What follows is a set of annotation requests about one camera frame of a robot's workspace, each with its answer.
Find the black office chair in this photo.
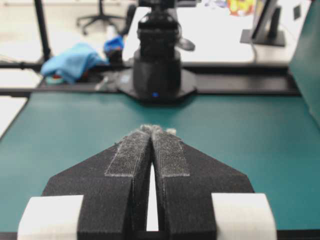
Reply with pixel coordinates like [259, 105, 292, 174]
[75, 0, 125, 36]

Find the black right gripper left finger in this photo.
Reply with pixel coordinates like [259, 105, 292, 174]
[17, 130, 152, 240]

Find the black computer monitor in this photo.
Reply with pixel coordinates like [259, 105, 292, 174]
[240, 0, 286, 47]

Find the blue crumpled cloth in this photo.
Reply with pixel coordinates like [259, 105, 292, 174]
[40, 43, 109, 85]

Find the black aluminium frame rail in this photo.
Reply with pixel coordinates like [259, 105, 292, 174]
[0, 64, 300, 98]

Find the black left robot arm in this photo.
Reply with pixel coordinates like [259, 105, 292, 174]
[116, 0, 197, 103]

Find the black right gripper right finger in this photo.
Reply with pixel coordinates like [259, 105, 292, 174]
[152, 129, 277, 240]

